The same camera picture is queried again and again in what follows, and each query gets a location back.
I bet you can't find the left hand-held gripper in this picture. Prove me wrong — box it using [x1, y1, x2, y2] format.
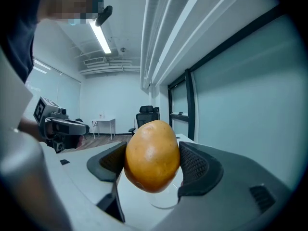
[33, 96, 89, 154]

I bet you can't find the white small plate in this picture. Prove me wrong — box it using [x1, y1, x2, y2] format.
[147, 177, 184, 210]

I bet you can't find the long ceiling light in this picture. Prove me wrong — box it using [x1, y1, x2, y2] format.
[88, 19, 112, 54]

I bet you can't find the black framed window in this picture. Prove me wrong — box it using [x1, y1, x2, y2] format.
[167, 68, 196, 141]

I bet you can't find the person's head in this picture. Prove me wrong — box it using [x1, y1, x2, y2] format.
[37, 0, 106, 26]

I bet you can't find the person's black shirt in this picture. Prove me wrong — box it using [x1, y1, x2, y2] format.
[0, 0, 46, 84]

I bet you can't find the white ceiling air vent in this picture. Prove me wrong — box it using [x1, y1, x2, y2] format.
[83, 56, 107, 66]

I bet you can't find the black head-mounted camera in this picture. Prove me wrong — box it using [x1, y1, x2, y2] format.
[95, 5, 113, 27]

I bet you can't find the yellow-brown potato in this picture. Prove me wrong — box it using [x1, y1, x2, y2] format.
[124, 120, 181, 194]

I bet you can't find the black mesh office chair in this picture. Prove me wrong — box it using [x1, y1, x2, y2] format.
[128, 105, 160, 137]

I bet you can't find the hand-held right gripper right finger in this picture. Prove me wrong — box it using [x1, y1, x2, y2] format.
[149, 141, 293, 231]

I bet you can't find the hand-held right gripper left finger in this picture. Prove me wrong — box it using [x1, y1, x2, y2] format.
[39, 142, 150, 231]

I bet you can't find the white insulated pipe bundle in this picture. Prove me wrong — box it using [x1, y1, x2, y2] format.
[140, 0, 253, 90]

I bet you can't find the small white side table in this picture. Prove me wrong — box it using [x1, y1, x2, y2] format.
[91, 118, 116, 140]

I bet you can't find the white wall pipe rack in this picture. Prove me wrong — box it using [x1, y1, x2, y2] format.
[79, 65, 141, 76]

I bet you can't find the person's left forearm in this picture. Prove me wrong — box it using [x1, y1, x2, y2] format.
[18, 116, 41, 141]

